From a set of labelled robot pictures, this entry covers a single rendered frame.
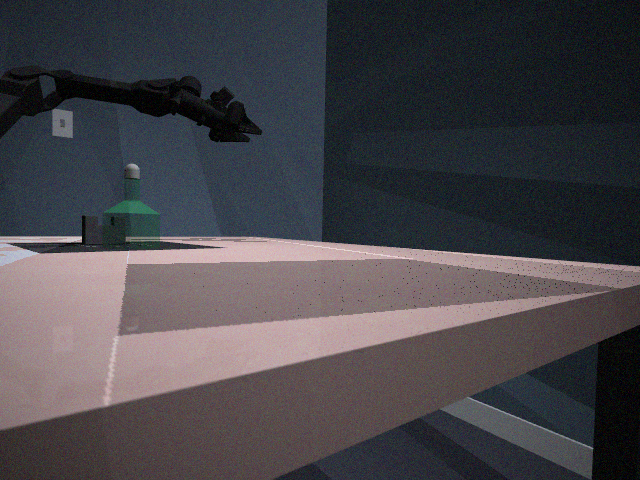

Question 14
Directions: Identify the green glass bottle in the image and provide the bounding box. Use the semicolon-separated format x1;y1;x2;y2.
102;164;160;249

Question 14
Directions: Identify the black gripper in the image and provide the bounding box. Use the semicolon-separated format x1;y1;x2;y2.
194;99;262;142

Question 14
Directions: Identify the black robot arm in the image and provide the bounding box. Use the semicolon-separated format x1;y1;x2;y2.
0;65;235;138

